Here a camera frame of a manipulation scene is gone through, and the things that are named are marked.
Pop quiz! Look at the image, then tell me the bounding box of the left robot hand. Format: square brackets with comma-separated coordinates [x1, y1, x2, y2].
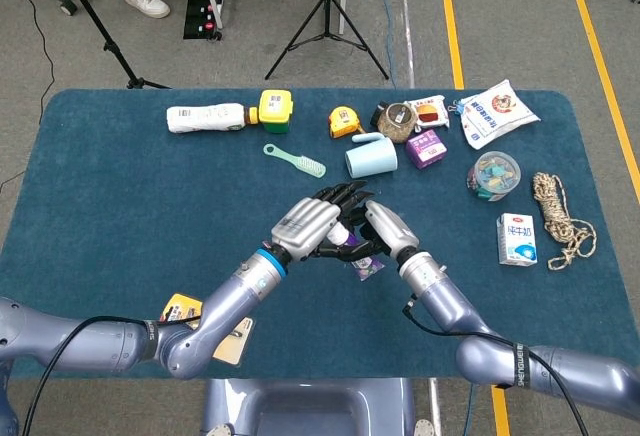
[269, 181, 374, 263]

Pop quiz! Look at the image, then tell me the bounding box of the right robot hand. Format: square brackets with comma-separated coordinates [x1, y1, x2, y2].
[312, 199, 421, 263]

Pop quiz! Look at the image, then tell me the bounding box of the purple toothpaste tube white cap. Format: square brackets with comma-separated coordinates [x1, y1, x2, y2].
[327, 223, 386, 282]

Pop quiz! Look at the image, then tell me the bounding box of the dark round glass jar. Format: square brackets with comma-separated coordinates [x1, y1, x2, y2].
[369, 101, 419, 145]

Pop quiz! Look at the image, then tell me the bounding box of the green container yellow lid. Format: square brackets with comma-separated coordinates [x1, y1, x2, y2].
[257, 89, 295, 135]

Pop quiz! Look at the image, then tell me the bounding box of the light green brush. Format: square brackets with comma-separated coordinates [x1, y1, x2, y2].
[262, 143, 327, 179]

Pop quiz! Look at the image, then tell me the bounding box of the light blue cup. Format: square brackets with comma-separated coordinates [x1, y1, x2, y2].
[344, 132, 399, 180]

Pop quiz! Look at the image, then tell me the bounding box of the purple tissue pack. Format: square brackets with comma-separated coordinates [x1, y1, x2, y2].
[404, 128, 449, 171]

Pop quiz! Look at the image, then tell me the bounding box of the yellow tape measure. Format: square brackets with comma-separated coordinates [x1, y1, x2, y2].
[328, 105, 367, 140]

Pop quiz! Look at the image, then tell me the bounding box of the clear jar of binder clips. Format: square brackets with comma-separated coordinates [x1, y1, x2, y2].
[466, 150, 522, 203]

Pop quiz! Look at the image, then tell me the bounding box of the white blue milk carton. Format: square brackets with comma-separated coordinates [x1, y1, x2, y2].
[496, 212, 539, 267]

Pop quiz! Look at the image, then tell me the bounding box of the white snack packet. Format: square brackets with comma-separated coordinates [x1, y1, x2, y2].
[403, 94, 451, 132]

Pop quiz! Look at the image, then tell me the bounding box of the white drink bottle yellow cap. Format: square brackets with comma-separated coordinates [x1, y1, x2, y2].
[166, 102, 260, 135]

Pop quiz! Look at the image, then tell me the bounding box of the yellow razor blister pack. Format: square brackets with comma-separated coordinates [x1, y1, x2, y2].
[159, 293, 255, 367]

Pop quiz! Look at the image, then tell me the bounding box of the white bag blue print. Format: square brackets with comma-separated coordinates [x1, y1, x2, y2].
[458, 79, 542, 151]

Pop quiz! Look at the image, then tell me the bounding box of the grey robot torso base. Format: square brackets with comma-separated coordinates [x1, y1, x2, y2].
[199, 378, 416, 436]

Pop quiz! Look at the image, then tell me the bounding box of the blue table cloth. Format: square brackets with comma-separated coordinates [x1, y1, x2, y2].
[0, 87, 636, 381]

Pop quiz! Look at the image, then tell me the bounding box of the black tripod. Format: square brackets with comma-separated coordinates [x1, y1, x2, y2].
[263, 0, 391, 82]

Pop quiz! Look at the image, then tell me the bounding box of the black power strip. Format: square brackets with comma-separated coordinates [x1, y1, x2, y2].
[182, 0, 224, 41]

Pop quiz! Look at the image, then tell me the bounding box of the black slanted stand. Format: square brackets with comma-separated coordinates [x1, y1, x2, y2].
[47, 0, 174, 91]

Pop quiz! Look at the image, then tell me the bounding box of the beige rope bundle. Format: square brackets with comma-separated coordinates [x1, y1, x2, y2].
[531, 171, 598, 272]

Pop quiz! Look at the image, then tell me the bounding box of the blue floor cable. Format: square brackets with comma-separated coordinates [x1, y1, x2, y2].
[359, 0, 400, 90]

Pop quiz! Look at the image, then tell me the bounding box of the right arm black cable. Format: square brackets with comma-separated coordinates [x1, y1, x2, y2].
[402, 295, 591, 436]

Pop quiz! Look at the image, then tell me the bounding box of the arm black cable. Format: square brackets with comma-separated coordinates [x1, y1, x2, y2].
[22, 314, 204, 436]
[402, 295, 591, 436]

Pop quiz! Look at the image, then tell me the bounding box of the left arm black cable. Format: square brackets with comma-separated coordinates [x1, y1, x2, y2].
[22, 314, 204, 436]

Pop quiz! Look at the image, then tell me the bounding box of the black floor cable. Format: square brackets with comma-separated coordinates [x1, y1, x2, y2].
[0, 0, 56, 192]

